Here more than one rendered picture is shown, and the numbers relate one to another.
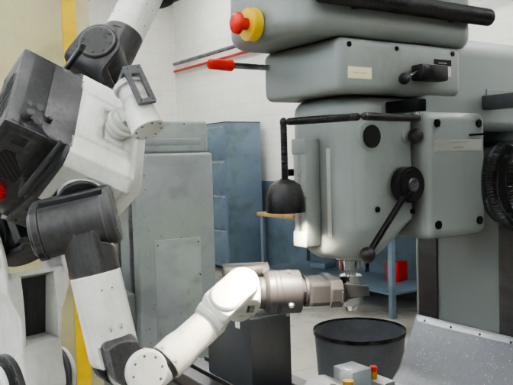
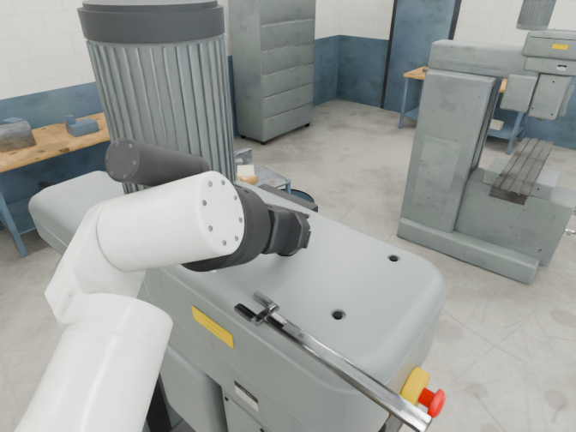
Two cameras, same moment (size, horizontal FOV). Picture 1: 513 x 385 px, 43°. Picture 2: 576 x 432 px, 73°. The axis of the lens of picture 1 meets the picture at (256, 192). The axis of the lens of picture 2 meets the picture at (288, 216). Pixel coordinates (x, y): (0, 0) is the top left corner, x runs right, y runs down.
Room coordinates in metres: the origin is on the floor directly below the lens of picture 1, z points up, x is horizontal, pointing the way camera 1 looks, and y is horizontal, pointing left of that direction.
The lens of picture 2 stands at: (1.47, 0.27, 2.25)
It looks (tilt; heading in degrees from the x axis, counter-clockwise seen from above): 32 degrees down; 254
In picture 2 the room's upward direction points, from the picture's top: straight up
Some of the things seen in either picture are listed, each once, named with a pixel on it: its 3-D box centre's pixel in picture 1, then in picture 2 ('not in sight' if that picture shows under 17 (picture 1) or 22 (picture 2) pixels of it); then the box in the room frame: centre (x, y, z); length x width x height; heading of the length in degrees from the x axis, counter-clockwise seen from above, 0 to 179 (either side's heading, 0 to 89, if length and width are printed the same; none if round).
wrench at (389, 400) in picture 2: not in sight; (322, 353); (1.35, 0.01, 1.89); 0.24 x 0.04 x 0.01; 122
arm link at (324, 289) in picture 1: (308, 292); not in sight; (1.32, -0.10, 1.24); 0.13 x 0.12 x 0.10; 9
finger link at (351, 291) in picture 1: (354, 291); not in sight; (1.31, -0.19, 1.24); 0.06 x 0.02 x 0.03; 99
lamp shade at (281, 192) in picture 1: (285, 195); not in sight; (1.20, -0.05, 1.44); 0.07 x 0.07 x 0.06
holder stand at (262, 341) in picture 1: (247, 341); not in sight; (1.68, 0.03, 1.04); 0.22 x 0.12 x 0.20; 33
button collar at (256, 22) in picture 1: (250, 24); (414, 390); (1.21, 0.00, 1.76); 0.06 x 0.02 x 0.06; 34
